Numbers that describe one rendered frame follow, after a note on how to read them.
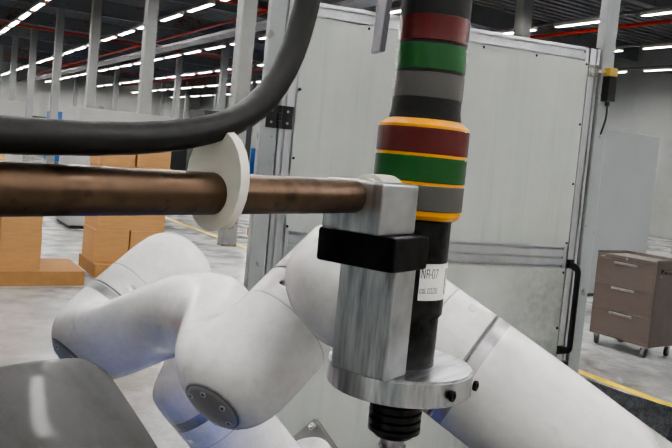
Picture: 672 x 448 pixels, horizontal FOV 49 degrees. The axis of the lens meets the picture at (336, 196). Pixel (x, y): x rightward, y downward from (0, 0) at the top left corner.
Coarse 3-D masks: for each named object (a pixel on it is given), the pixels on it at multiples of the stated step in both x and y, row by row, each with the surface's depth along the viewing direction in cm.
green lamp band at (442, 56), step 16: (400, 48) 34; (416, 48) 34; (432, 48) 33; (448, 48) 34; (464, 48) 34; (400, 64) 34; (416, 64) 34; (432, 64) 33; (448, 64) 34; (464, 64) 34
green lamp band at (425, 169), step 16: (384, 160) 34; (400, 160) 33; (416, 160) 33; (432, 160) 33; (448, 160) 33; (464, 160) 34; (400, 176) 33; (416, 176) 33; (432, 176) 33; (448, 176) 34; (464, 176) 35
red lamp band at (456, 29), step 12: (408, 24) 34; (420, 24) 34; (432, 24) 33; (444, 24) 33; (456, 24) 34; (468, 24) 34; (408, 36) 34; (420, 36) 34; (432, 36) 33; (444, 36) 33; (456, 36) 34; (468, 36) 34
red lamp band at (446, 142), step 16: (384, 128) 34; (400, 128) 34; (416, 128) 33; (432, 128) 33; (384, 144) 34; (400, 144) 33; (416, 144) 33; (432, 144) 33; (448, 144) 33; (464, 144) 34
